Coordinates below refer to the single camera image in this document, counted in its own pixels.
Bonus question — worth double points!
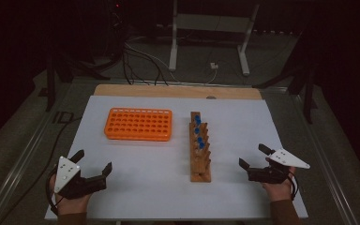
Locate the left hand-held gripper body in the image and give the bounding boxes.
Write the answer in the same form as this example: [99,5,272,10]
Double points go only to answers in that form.
[53,156,108,201]

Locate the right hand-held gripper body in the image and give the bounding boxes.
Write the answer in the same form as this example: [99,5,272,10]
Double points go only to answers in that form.
[247,148,311,185]

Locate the wooden test tube rack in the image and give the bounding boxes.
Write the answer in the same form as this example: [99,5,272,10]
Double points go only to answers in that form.
[189,111,213,184]

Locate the orange plastic tube rack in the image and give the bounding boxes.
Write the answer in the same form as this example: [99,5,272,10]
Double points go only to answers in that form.
[103,107,173,143]

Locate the person's right hand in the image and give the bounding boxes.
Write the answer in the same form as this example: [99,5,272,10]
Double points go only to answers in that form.
[262,166,296,203]

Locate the person's left hand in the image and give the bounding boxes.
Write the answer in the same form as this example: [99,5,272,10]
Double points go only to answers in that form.
[49,174,92,217]

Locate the white table mat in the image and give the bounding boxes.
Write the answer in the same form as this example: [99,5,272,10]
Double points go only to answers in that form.
[44,95,309,221]

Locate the black tripod stand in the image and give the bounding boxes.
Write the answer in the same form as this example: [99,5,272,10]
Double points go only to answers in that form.
[252,29,320,125]

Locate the dark computer tower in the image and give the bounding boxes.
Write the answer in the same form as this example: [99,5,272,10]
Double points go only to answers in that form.
[107,0,127,61]

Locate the white metal stand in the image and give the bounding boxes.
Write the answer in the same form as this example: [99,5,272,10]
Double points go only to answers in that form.
[168,0,261,77]

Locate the aluminium floor frame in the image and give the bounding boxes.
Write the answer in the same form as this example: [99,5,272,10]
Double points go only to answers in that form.
[0,76,360,225]

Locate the black floor cable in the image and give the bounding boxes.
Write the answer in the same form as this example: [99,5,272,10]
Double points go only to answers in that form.
[123,43,170,87]
[122,51,151,86]

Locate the white floor cable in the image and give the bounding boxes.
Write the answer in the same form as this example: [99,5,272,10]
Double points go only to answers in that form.
[125,41,218,85]

